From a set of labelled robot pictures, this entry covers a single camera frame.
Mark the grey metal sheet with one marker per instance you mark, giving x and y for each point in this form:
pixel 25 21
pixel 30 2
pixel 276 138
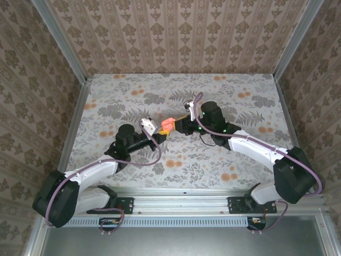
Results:
pixel 173 242

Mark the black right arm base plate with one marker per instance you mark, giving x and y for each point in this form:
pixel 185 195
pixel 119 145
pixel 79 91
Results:
pixel 235 205

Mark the aluminium frame post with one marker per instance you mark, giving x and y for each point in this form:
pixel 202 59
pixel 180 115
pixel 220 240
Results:
pixel 295 40
pixel 61 42

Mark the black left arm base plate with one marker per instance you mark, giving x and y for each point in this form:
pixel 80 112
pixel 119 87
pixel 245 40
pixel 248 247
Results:
pixel 125 205

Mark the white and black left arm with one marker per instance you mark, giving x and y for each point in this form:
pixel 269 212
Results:
pixel 58 200

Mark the floral patterned table cover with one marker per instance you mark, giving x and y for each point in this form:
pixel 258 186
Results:
pixel 213 88

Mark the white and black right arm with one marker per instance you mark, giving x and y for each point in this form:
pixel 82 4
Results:
pixel 295 176

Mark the pink earbud charging case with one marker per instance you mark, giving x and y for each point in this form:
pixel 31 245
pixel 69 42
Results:
pixel 167 123

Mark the aluminium side rail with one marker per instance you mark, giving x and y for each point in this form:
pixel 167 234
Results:
pixel 73 128
pixel 293 128

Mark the aluminium frame rail at bases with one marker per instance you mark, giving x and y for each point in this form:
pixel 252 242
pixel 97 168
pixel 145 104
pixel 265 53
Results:
pixel 181 202

